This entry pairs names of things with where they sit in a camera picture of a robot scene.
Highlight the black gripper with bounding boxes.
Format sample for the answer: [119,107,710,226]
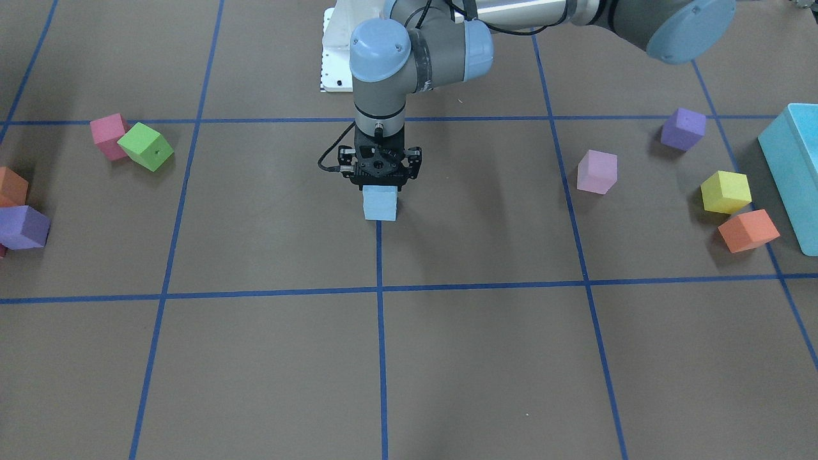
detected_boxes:
[355,131,405,151]

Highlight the light blue foam block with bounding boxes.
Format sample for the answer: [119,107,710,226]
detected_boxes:
[362,185,398,202]
[363,194,397,222]

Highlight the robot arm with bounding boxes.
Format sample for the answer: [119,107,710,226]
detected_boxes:
[348,1,737,150]

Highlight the green foam block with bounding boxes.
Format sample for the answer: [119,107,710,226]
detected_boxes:
[117,122,174,172]

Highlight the pink lilac foam block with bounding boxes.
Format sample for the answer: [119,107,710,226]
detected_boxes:
[576,149,619,195]

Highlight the red pink foam block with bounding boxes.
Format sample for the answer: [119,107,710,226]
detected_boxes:
[89,113,130,161]

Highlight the purple foam block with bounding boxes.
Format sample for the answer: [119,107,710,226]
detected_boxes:
[660,107,707,151]
[1,206,52,250]

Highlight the orange foam block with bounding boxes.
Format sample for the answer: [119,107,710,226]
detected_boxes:
[718,210,780,253]
[0,167,29,208]

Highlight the yellow foam block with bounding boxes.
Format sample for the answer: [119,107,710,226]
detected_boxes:
[699,170,753,215]

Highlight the cyan plastic tray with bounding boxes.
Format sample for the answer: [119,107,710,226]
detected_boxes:
[759,103,817,257]

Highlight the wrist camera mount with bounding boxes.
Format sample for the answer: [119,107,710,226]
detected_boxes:
[337,146,422,191]

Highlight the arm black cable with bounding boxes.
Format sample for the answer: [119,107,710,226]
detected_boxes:
[318,121,357,173]

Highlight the white camera mast base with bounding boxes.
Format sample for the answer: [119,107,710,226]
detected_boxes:
[320,6,436,93]

